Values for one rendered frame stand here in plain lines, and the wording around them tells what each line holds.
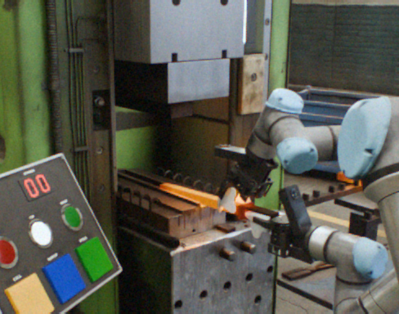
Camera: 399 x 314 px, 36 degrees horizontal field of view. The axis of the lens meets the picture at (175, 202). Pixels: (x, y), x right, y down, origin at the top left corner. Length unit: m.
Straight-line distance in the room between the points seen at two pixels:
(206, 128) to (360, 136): 1.06
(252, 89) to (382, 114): 0.98
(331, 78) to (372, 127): 9.41
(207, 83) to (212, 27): 0.14
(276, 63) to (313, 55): 8.49
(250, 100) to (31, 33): 0.71
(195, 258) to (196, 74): 0.46
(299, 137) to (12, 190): 0.57
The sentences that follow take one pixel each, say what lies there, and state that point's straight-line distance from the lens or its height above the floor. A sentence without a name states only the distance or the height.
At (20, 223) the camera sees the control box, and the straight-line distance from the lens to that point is 1.14.
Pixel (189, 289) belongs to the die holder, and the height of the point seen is 0.80.
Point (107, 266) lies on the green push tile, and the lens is 1.25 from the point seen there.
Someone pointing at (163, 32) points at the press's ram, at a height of 1.43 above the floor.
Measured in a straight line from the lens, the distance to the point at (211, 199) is 1.56.
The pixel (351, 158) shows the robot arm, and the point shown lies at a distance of 0.91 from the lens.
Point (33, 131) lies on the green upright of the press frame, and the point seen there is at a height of 1.22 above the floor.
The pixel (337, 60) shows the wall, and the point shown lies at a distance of 10.21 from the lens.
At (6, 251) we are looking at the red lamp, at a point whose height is 1.09.
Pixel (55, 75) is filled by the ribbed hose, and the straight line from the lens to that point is 1.43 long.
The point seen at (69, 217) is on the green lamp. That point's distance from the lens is 1.23.
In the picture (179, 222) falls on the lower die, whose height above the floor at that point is 0.96.
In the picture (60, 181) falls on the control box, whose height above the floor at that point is 1.16.
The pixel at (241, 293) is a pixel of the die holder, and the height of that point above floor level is 0.73.
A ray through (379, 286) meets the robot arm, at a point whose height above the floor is 1.00.
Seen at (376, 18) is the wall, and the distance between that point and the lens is 9.87.
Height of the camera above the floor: 1.50
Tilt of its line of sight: 18 degrees down
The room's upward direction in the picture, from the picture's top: straight up
